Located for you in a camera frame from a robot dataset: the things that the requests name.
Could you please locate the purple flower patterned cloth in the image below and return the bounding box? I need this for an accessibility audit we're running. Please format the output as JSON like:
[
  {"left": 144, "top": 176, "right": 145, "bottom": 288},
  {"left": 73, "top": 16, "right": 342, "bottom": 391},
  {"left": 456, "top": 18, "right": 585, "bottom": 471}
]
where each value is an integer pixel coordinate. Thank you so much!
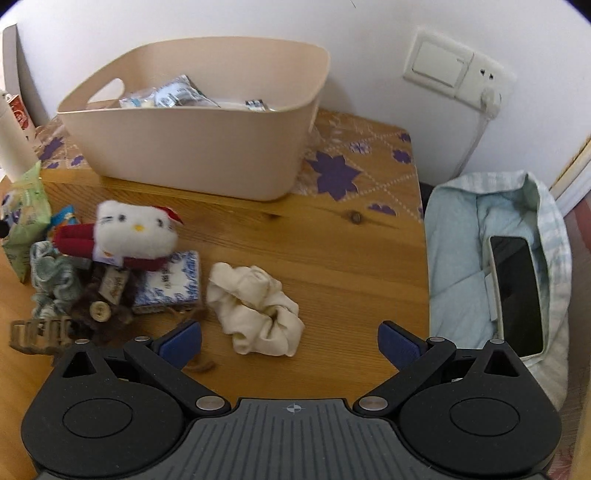
[{"left": 30, "top": 108, "right": 424, "bottom": 219}]

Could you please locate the white wall switch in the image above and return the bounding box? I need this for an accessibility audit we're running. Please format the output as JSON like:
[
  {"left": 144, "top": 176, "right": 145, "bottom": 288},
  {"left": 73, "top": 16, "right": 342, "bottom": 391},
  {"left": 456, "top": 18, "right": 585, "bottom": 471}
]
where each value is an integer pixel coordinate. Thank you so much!
[{"left": 403, "top": 27, "right": 475, "bottom": 98}]

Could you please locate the brown hair claw clip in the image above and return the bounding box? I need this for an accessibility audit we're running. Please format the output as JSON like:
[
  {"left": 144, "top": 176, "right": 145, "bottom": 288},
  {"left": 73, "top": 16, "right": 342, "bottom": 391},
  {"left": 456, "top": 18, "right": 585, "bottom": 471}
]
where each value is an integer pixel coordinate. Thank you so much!
[{"left": 9, "top": 318, "right": 75, "bottom": 356}]

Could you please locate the blue white tissue pack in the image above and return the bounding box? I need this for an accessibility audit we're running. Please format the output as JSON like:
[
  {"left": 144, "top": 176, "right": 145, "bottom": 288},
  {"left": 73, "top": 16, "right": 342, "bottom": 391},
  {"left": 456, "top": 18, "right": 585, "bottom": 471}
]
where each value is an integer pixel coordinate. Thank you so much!
[{"left": 131, "top": 250, "right": 204, "bottom": 316}]

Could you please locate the brown hair tie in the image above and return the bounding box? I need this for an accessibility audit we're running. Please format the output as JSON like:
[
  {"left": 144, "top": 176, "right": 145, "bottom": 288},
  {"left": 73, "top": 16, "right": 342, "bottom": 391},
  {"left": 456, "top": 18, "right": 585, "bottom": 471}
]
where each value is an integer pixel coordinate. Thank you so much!
[{"left": 175, "top": 307, "right": 216, "bottom": 376}]

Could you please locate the wooden desktop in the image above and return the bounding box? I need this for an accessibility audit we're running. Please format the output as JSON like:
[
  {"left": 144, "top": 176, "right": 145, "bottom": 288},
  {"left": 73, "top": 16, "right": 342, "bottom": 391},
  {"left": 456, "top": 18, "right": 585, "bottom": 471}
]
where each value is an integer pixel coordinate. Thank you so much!
[{"left": 0, "top": 108, "right": 432, "bottom": 480}]

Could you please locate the brown bear plush keychain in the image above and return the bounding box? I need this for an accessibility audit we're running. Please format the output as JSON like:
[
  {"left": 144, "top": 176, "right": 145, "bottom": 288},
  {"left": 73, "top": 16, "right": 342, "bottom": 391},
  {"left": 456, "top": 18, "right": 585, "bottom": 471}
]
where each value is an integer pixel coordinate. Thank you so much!
[{"left": 69, "top": 265, "right": 137, "bottom": 343}]

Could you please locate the small blue orange packet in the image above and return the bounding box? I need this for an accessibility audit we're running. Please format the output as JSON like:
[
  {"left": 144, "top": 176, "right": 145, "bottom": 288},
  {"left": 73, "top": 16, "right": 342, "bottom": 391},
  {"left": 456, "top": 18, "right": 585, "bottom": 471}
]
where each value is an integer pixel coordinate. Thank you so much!
[{"left": 50, "top": 205, "right": 82, "bottom": 241}]

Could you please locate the light blue cloth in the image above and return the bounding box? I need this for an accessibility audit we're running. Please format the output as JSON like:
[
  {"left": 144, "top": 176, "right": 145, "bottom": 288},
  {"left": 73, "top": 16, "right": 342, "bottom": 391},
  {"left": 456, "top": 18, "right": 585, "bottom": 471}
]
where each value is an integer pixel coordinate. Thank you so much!
[{"left": 424, "top": 171, "right": 574, "bottom": 412}]

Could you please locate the beige plastic basket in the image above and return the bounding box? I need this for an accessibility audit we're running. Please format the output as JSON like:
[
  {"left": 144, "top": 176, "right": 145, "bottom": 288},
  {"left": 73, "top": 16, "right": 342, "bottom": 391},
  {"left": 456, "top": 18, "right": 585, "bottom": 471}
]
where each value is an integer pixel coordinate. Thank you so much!
[{"left": 57, "top": 38, "right": 331, "bottom": 202}]

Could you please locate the flat white blue packet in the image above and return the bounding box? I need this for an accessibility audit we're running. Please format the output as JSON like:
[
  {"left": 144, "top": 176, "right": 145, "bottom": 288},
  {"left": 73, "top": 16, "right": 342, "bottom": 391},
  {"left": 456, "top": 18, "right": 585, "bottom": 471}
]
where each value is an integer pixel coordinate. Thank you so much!
[{"left": 220, "top": 98, "right": 278, "bottom": 113}]

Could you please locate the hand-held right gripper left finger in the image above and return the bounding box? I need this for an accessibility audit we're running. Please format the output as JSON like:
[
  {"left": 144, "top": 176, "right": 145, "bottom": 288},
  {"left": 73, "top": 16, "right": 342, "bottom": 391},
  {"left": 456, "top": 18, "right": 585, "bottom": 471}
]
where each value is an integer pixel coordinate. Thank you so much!
[{"left": 53, "top": 320, "right": 232, "bottom": 419}]

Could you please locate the green snack packet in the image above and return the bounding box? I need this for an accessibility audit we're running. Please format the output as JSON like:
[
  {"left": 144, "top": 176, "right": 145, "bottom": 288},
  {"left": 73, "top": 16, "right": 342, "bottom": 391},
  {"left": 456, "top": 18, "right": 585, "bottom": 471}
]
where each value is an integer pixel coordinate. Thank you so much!
[{"left": 0, "top": 161, "right": 53, "bottom": 284}]

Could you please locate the grey upright board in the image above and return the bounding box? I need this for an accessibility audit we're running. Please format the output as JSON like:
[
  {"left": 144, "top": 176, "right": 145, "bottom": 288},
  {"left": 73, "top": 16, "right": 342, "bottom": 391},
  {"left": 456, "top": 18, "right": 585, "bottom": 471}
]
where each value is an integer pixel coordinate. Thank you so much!
[{"left": 2, "top": 23, "right": 47, "bottom": 131}]

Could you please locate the cream scrunchie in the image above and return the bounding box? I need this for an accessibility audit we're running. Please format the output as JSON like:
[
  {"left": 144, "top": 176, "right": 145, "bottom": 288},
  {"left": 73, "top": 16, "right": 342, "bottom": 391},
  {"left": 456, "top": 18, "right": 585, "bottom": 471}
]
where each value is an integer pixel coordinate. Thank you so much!
[{"left": 205, "top": 262, "right": 306, "bottom": 357}]

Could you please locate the green checked scrunchie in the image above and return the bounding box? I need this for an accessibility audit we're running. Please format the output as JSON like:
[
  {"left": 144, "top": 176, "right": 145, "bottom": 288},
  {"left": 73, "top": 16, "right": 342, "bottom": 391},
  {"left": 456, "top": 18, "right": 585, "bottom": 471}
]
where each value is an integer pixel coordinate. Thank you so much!
[{"left": 29, "top": 241, "right": 85, "bottom": 320}]

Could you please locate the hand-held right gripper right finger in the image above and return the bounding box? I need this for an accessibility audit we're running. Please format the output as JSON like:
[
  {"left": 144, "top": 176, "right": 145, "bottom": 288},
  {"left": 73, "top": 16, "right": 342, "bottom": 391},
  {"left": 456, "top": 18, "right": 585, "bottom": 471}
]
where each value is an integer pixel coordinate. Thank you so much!
[{"left": 353, "top": 320, "right": 539, "bottom": 419}]

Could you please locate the white wall socket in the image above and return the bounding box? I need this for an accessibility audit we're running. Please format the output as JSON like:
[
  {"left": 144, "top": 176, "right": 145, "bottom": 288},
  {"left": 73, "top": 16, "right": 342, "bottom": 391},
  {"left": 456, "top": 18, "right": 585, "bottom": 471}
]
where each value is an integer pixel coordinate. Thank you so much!
[{"left": 455, "top": 50, "right": 517, "bottom": 110}]

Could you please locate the red and white box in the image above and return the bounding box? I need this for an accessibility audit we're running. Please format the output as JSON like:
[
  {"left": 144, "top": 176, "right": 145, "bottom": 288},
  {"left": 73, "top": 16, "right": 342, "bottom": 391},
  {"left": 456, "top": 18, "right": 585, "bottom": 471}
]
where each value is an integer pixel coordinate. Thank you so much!
[{"left": 4, "top": 92, "right": 31, "bottom": 136}]

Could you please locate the white plug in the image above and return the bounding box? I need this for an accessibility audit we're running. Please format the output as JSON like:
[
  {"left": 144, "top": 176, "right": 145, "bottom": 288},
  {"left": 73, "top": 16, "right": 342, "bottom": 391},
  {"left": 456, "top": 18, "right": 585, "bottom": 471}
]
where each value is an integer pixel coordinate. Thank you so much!
[{"left": 478, "top": 88, "right": 503, "bottom": 117}]

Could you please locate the small clear packet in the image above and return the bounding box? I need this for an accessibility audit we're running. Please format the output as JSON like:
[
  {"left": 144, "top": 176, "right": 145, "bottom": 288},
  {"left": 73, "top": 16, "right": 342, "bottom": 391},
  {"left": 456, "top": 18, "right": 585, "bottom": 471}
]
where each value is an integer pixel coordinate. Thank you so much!
[{"left": 119, "top": 89, "right": 158, "bottom": 110}]

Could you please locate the white cat plush toy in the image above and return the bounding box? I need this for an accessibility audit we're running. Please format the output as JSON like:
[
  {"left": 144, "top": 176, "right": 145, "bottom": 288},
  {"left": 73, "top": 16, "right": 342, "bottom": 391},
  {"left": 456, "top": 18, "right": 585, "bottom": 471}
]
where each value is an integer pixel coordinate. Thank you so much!
[{"left": 53, "top": 199, "right": 184, "bottom": 273}]

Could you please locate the clear blue printed packet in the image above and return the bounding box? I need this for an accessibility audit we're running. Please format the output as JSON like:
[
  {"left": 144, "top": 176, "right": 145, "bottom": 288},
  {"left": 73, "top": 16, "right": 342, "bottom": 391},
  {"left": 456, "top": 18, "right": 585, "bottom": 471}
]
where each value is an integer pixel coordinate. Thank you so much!
[{"left": 156, "top": 75, "right": 221, "bottom": 108}]

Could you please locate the white power cable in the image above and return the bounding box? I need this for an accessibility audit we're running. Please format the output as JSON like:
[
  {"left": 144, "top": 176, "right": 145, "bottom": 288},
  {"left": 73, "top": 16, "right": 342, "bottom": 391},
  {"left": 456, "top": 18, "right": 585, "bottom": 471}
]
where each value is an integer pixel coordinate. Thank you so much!
[{"left": 455, "top": 111, "right": 491, "bottom": 177}]

